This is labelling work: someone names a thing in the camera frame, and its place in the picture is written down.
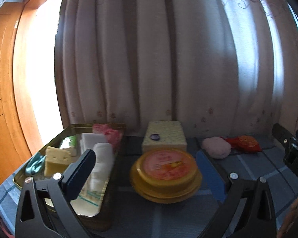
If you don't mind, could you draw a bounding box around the pink powder puff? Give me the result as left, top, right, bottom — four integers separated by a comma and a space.
202, 137, 231, 159

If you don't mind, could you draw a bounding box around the pink floral curtain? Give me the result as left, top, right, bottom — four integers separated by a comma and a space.
56, 0, 298, 139

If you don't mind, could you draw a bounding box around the yellow sponge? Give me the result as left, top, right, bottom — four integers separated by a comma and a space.
44, 146, 72, 178

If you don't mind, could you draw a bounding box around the white soft roll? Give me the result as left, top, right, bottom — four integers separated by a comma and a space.
89, 142, 115, 191

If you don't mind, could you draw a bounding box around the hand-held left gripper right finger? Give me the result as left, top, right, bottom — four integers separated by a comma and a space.
195, 151, 284, 238

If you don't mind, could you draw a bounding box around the teal soft strip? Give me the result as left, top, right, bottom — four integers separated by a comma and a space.
25, 152, 46, 175

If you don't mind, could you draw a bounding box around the green tissue packet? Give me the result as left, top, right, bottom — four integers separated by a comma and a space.
58, 136, 79, 154

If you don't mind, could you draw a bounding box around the white foam block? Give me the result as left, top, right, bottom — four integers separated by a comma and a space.
80, 132, 108, 154

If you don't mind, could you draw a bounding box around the red snack packet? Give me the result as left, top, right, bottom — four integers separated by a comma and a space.
221, 135, 262, 152

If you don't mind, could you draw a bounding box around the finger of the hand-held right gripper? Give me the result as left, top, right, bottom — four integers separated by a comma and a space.
272, 123, 298, 150

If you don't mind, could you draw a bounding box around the blue plaid tablecloth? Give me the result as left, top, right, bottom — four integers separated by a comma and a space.
0, 134, 298, 238

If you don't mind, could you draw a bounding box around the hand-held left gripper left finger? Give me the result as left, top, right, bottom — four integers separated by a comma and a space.
15, 149, 97, 238

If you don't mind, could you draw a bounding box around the gold tin box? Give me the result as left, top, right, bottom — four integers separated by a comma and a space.
12, 123, 127, 231

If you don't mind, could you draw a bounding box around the clear plastic packet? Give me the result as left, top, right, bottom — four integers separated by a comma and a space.
76, 183, 107, 210

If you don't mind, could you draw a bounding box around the pale yellow tissue box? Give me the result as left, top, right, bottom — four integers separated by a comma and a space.
141, 121, 188, 154

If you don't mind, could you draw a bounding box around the yellow round lidded container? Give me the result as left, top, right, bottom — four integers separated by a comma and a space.
129, 149, 202, 203

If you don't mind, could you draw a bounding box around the wooden door frame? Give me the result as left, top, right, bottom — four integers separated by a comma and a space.
12, 0, 68, 155

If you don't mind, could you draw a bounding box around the wooden wardrobe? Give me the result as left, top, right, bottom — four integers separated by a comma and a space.
0, 1, 24, 196

